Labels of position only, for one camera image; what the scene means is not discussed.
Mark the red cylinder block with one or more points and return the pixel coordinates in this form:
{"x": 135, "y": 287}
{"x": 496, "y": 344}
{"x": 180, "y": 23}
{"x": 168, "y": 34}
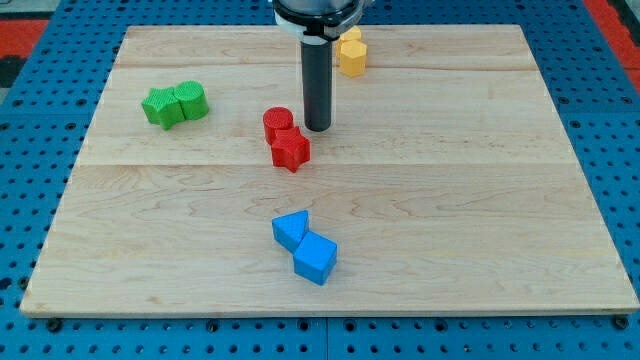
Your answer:
{"x": 276, "y": 118}

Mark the blue triangle block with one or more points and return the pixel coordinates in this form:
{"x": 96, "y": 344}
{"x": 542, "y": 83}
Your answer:
{"x": 289, "y": 230}

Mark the red star block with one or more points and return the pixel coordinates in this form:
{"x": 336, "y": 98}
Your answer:
{"x": 290, "y": 149}

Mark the green cylinder block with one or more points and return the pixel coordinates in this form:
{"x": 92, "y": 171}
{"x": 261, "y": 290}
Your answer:
{"x": 192, "y": 99}

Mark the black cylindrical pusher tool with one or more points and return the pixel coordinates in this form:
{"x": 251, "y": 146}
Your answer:
{"x": 316, "y": 67}

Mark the yellow hexagon block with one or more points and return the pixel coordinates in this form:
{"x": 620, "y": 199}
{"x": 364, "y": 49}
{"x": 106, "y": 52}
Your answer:
{"x": 352, "y": 58}

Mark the green star block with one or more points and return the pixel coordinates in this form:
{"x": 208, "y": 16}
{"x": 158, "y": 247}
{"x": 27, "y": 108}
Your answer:
{"x": 163, "y": 108}

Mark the wooden board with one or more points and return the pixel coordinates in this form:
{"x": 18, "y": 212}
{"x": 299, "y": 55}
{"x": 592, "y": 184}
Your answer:
{"x": 447, "y": 180}

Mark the blue cube block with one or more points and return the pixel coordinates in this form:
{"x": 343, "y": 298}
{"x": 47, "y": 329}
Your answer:
{"x": 315, "y": 258}

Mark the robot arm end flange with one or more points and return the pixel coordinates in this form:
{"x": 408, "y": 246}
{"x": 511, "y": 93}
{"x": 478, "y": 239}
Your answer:
{"x": 316, "y": 22}

